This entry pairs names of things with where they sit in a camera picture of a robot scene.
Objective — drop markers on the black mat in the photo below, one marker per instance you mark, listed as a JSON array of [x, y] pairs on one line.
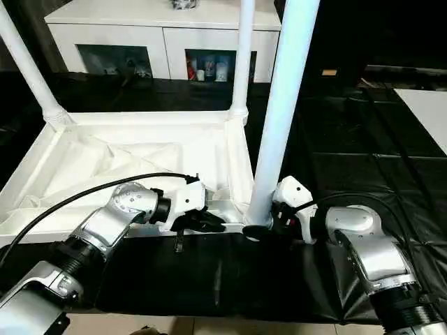
[[349, 139]]

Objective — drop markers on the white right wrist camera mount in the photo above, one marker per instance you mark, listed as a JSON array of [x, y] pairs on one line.
[[293, 190]]

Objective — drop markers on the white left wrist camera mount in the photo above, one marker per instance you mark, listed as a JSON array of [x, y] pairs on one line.
[[188, 195]]

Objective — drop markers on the white flat board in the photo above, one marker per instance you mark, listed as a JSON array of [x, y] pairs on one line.
[[426, 115]]

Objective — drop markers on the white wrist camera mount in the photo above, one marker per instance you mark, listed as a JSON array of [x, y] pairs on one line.
[[188, 195], [293, 190]]

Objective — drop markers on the white cabinet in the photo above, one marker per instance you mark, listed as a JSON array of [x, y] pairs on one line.
[[122, 31]]

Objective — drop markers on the small white bottle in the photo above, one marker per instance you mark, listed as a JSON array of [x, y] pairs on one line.
[[199, 75], [220, 72]]

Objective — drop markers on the small red item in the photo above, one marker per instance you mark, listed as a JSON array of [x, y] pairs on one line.
[[192, 70]]

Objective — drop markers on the dark patterned ornament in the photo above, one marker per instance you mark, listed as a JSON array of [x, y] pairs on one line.
[[184, 4]]

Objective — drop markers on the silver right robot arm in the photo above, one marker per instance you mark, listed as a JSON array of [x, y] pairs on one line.
[[370, 244]]

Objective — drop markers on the grey curtain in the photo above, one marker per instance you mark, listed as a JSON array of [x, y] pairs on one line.
[[45, 38]]

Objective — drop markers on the black side table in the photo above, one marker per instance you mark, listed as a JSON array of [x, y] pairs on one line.
[[405, 78]]

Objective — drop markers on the small yellow tag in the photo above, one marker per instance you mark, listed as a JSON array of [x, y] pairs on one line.
[[329, 72]]

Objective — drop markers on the white plastic table top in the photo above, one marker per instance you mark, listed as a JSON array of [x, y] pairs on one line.
[[139, 139]]

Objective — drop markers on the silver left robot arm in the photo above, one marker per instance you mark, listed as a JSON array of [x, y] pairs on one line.
[[104, 220]]

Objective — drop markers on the white plastic table leg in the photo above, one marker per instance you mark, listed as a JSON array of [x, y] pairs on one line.
[[242, 52], [31, 70], [283, 104]]

